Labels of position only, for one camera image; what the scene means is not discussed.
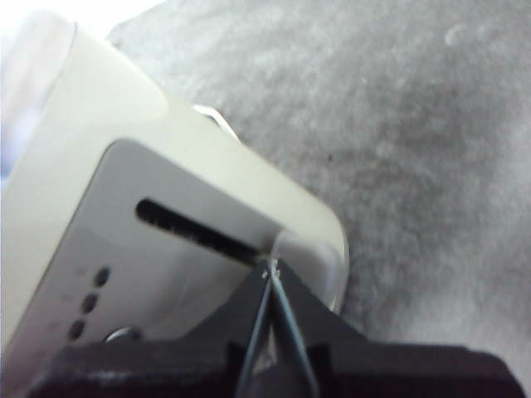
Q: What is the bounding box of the cream and chrome toaster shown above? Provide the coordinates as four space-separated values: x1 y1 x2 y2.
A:
0 12 349 398

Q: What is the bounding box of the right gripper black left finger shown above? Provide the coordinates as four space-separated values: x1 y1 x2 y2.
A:
24 263 275 398

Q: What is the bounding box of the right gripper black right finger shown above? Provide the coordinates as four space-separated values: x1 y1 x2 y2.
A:
271 259 524 398

